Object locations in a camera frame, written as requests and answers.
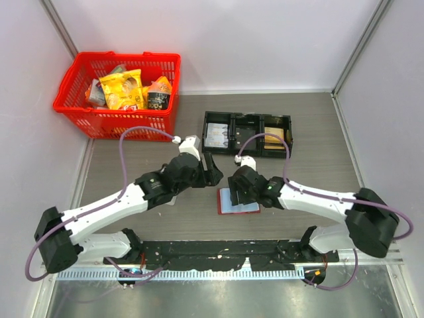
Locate red leather card holder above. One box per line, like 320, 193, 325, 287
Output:
217, 188, 260, 215

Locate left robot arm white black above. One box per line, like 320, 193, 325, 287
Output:
34, 152, 223, 274

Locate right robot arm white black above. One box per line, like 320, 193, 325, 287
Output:
228, 166, 399, 262

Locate silver VIP cards stack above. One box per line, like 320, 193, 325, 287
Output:
205, 123, 229, 148

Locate black three-compartment card tray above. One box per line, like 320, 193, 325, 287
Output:
201, 111, 293, 158

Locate black VIP cards stack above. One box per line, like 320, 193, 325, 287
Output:
235, 127, 257, 152

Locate gold VIP cards stack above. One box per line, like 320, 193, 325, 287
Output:
264, 127, 285, 150

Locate white plastic bottle black cap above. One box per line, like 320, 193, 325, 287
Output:
167, 196, 177, 205

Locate black instant noodle cup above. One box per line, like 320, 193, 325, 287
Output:
147, 91, 171, 110

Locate orange snack bag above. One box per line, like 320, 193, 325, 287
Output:
149, 76, 172, 94

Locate yellow snack bag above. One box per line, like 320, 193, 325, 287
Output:
99, 69, 144, 111

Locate blue and white small box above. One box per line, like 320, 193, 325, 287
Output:
85, 79, 106, 107

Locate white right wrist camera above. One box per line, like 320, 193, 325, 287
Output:
234, 155, 256, 171

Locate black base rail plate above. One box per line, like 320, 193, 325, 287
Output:
113, 240, 339, 272

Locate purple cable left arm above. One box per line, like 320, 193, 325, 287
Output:
25, 126, 182, 292

